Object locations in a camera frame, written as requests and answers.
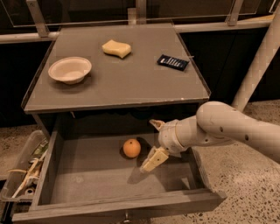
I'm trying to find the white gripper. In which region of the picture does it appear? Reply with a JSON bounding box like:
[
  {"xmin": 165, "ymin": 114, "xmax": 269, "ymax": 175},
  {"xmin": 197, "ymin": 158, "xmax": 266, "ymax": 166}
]
[{"xmin": 140, "ymin": 119, "xmax": 186, "ymax": 173}]

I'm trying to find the orange fruit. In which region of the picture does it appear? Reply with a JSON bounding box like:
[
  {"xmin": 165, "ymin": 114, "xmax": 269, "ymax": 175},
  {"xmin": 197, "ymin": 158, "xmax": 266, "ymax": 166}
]
[{"xmin": 122, "ymin": 138, "xmax": 141, "ymax": 158}]

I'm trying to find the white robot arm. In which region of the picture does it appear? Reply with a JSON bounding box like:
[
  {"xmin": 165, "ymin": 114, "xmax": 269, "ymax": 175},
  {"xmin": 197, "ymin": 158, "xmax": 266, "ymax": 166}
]
[{"xmin": 140, "ymin": 5, "xmax": 280, "ymax": 172}]

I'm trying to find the open grey top drawer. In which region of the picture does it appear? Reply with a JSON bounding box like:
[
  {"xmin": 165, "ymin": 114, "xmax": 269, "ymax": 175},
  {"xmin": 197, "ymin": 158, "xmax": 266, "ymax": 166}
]
[{"xmin": 13, "ymin": 124, "xmax": 227, "ymax": 224}]

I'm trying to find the grey cabinet counter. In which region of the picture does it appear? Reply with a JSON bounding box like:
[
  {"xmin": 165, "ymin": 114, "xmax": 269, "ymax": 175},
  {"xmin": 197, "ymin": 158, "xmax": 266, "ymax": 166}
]
[{"xmin": 22, "ymin": 24, "xmax": 210, "ymax": 133}]

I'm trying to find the yellow sponge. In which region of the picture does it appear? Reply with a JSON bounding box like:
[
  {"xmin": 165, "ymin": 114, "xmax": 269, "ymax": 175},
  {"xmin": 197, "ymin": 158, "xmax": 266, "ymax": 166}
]
[{"xmin": 102, "ymin": 39, "xmax": 131, "ymax": 59}]

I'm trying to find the white paper bowl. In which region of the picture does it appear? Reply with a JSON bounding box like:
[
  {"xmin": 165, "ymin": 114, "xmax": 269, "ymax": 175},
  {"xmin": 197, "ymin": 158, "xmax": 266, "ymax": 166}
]
[{"xmin": 48, "ymin": 57, "xmax": 92, "ymax": 85}]

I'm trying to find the clear plastic storage bin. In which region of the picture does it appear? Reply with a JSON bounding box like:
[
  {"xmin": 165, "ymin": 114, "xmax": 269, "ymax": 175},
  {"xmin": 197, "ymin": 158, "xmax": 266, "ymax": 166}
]
[{"xmin": 1, "ymin": 130, "xmax": 48, "ymax": 202}]

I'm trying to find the metal railing with glass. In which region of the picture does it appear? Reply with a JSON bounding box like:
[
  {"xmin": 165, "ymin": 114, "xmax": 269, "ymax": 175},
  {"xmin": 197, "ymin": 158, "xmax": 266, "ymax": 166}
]
[{"xmin": 0, "ymin": 0, "xmax": 279, "ymax": 44}]

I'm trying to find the metal drawer handle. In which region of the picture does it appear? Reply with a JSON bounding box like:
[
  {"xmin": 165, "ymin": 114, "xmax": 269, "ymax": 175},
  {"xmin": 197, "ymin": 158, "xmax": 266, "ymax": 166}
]
[{"xmin": 122, "ymin": 212, "xmax": 131, "ymax": 224}]

